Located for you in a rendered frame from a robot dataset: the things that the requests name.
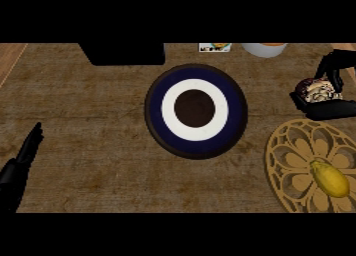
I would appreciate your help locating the blue and white round plate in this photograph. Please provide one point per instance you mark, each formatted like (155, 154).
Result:
(195, 111)

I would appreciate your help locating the tan openwork round placemat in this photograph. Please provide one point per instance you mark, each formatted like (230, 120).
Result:
(303, 156)

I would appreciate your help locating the black box appliance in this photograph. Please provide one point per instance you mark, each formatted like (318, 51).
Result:
(123, 53)

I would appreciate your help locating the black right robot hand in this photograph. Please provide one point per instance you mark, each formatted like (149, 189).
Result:
(335, 106)

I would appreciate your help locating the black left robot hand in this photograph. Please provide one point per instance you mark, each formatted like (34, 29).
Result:
(12, 173)

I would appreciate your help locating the white cup with orange content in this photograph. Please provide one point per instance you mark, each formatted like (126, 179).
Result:
(264, 49)

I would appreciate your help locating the yellow lemon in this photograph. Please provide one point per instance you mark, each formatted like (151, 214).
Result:
(329, 179)

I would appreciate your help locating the brown and cream cupcake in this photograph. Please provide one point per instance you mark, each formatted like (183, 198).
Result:
(316, 89)

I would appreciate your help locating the white carton with print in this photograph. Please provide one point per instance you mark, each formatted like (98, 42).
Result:
(214, 47)

